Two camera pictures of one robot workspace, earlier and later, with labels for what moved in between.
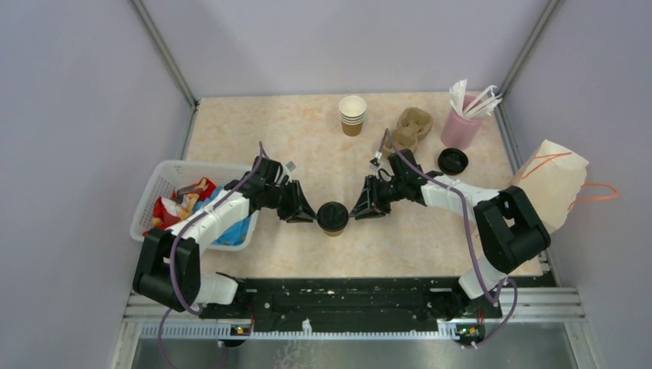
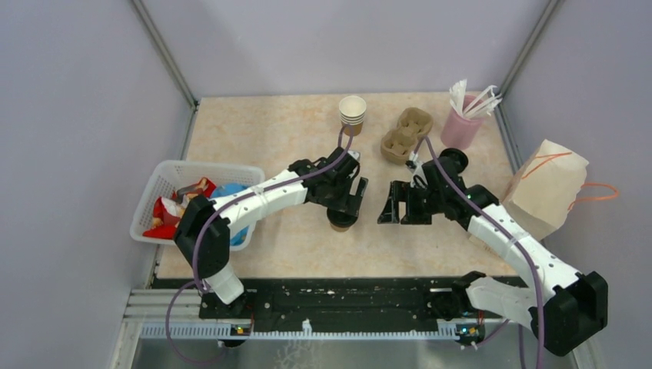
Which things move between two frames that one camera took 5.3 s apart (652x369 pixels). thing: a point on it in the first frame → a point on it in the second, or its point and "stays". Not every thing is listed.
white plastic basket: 171,177 stays
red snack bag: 169,211 stays
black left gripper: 297,210 → 347,202
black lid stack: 452,161 stays
